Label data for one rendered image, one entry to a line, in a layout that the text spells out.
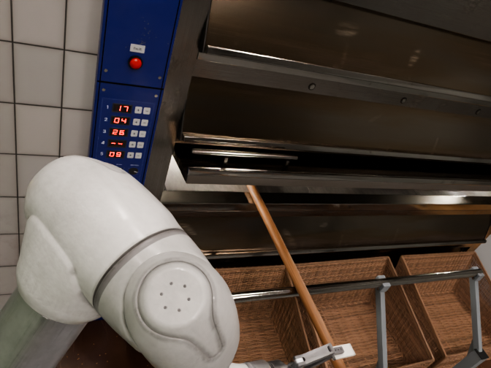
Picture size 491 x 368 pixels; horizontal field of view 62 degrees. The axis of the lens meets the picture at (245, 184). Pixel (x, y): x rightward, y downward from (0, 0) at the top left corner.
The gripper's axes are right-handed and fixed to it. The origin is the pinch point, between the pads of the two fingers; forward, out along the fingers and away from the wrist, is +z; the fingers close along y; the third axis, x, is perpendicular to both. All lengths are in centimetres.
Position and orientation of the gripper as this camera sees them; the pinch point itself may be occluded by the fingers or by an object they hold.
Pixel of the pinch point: (337, 363)
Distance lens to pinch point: 118.1
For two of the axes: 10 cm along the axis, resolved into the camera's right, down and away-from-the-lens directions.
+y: -3.0, 7.5, 5.9
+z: 9.0, 0.1, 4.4
